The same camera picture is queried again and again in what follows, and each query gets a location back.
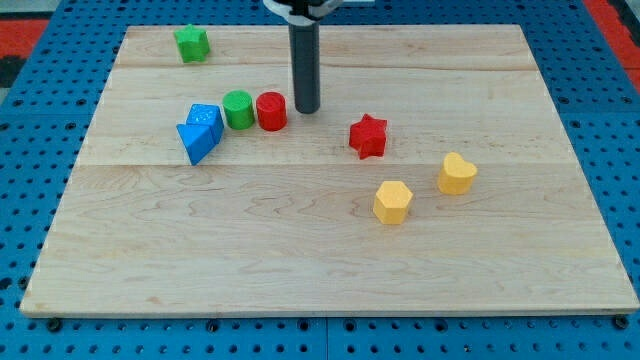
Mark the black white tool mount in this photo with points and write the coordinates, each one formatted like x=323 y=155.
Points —
x=302 y=12

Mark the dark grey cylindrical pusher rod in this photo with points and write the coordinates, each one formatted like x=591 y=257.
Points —
x=304 y=53

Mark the red cylinder block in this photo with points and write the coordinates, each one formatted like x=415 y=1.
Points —
x=271 y=110

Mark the light wooden board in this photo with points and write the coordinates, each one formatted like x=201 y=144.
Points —
x=281 y=224

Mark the green cylinder block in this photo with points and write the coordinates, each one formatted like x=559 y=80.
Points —
x=238 y=108

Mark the green star block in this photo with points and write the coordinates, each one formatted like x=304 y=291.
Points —
x=192 y=43

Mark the red star block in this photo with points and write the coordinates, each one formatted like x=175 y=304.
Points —
x=368 y=136

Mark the blue cube block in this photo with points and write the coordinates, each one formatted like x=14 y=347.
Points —
x=207 y=115

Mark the blue triangle block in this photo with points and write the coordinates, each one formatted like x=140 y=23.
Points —
x=197 y=140

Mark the yellow hexagon block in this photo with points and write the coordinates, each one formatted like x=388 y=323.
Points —
x=392 y=202

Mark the yellow heart block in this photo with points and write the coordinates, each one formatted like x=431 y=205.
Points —
x=456 y=175

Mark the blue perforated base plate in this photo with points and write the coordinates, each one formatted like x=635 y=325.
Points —
x=57 y=55

